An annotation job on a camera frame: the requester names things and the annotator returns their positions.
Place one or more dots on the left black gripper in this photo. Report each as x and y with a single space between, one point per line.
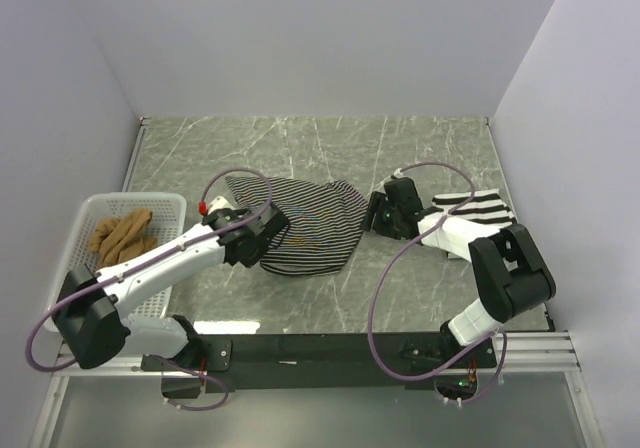
264 249

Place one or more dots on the aluminium frame rail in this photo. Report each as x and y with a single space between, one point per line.
527 352

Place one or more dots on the tan tank top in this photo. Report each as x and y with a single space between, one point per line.
119 240

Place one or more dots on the wide-striped black white tank top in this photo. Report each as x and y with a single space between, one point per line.
487 207

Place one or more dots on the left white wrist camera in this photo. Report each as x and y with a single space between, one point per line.
219 202

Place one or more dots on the white plastic basket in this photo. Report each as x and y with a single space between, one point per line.
168 219

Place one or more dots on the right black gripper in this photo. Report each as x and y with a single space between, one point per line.
377 203

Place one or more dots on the thin-striped black white tank top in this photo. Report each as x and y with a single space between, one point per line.
324 227

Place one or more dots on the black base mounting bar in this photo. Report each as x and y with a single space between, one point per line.
342 360

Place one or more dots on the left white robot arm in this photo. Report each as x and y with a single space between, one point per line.
99 322

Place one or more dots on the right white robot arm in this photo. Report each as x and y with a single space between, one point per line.
511 276

